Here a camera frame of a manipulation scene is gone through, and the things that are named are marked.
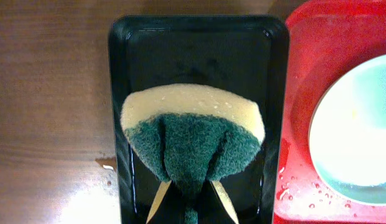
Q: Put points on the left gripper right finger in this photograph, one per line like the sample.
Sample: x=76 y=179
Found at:
x=214 y=205

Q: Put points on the pale green plate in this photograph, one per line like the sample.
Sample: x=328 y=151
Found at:
x=347 y=134

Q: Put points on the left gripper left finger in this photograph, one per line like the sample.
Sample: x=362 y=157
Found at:
x=168 y=206

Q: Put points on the black plastic tray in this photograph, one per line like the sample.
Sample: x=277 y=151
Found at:
x=246 y=55

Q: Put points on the green and yellow sponge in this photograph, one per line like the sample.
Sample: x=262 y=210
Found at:
x=189 y=134

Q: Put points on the red plastic tray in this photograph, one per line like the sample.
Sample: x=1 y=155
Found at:
x=327 y=39

